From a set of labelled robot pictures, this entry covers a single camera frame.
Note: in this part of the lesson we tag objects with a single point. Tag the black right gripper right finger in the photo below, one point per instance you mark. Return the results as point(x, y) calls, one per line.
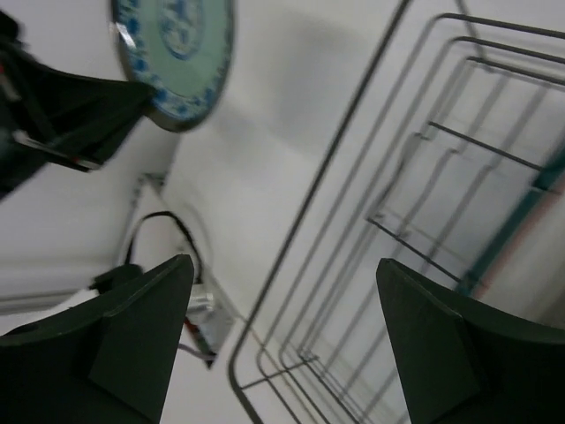
point(462, 361)

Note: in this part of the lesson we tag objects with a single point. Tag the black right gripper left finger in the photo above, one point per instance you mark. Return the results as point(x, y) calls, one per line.
point(106, 360)

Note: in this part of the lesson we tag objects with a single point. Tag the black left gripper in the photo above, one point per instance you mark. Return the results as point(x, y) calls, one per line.
point(48, 116)

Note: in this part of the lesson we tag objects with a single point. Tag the green red rimmed plate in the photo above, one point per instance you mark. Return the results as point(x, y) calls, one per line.
point(545, 180)

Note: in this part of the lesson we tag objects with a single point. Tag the blue patterned small plate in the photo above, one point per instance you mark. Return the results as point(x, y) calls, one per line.
point(182, 49)

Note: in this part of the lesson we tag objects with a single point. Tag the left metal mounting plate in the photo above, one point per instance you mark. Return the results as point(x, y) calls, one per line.
point(209, 319)

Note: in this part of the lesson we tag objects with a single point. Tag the metal wire dish rack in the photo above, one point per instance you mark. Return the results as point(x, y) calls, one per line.
point(459, 106)

